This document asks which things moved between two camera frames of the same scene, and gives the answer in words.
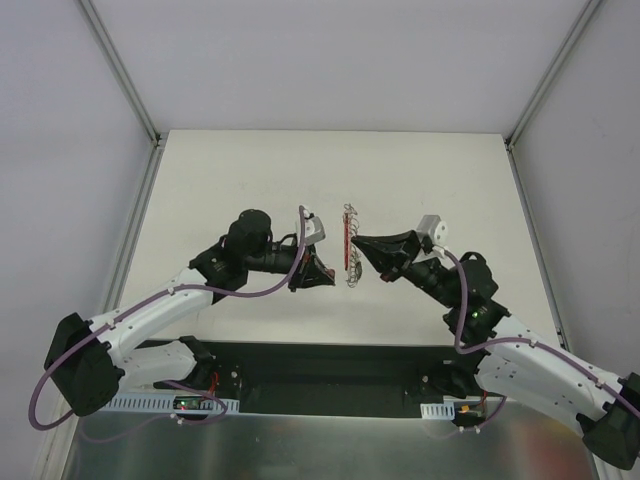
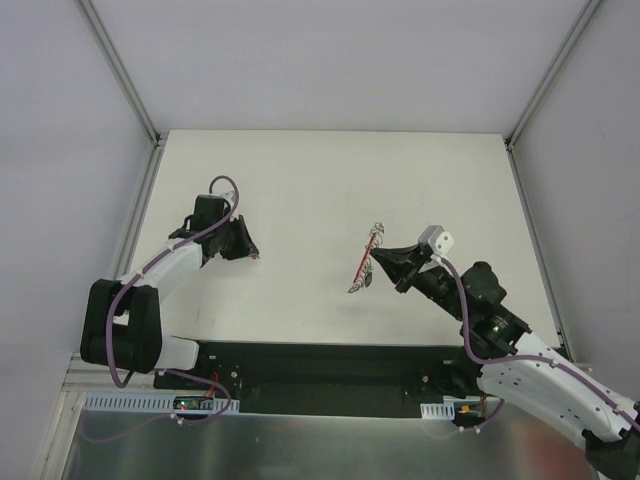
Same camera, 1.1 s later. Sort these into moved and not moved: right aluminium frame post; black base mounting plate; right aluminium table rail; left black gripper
Moved: left black gripper
Not moved: right aluminium frame post; black base mounting plate; right aluminium table rail
